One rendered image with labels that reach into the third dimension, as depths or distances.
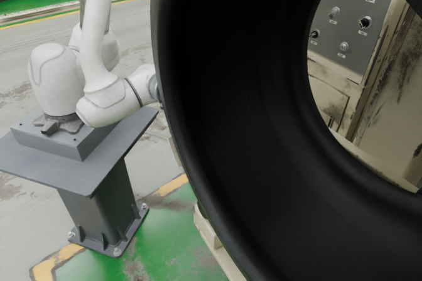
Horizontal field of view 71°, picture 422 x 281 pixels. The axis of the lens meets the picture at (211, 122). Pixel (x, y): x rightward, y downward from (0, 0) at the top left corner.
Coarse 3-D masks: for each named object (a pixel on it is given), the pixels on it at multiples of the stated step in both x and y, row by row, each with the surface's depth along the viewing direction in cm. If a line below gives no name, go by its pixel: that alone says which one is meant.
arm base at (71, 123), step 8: (40, 120) 106; (48, 120) 104; (56, 120) 103; (64, 120) 104; (72, 120) 105; (80, 120) 107; (48, 128) 101; (56, 128) 104; (64, 128) 104; (72, 128) 104; (80, 128) 106
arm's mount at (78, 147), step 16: (32, 112) 113; (16, 128) 106; (32, 128) 106; (96, 128) 108; (112, 128) 118; (32, 144) 108; (48, 144) 104; (64, 144) 101; (80, 144) 101; (96, 144) 110; (80, 160) 104
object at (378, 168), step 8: (328, 128) 72; (336, 136) 70; (344, 144) 68; (352, 144) 68; (352, 152) 66; (360, 152) 65; (360, 160) 64; (368, 160) 64; (376, 160) 64; (368, 168) 63; (376, 168) 62; (384, 168) 62; (384, 176) 61; (392, 176) 60; (400, 176) 60; (400, 184) 58; (408, 184) 58
